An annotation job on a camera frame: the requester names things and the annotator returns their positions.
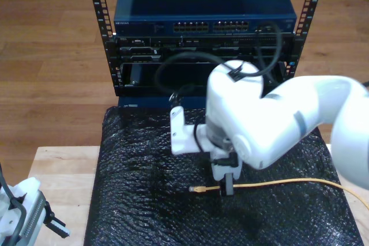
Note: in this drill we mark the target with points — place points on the black bubble wrap mat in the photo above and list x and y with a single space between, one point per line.
144 171

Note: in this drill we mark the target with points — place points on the blue device with white label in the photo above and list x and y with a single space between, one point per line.
144 74

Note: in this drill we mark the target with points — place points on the black rack server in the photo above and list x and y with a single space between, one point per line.
138 47

